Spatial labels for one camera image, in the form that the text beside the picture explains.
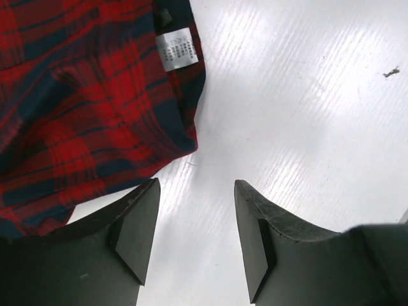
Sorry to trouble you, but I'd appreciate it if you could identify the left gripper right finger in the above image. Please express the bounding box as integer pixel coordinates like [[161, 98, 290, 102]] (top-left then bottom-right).
[[234, 180, 407, 305]]

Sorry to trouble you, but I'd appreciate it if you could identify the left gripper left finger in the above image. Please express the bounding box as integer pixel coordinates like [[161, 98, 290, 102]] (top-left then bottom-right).
[[1, 179, 160, 306]]

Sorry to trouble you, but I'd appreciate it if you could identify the white care label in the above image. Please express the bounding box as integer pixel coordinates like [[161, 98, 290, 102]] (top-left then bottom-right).
[[156, 27, 199, 72]]

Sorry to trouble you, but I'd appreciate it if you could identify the red navy plaid skirt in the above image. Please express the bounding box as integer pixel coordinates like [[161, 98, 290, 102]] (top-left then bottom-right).
[[1, 1, 206, 238]]

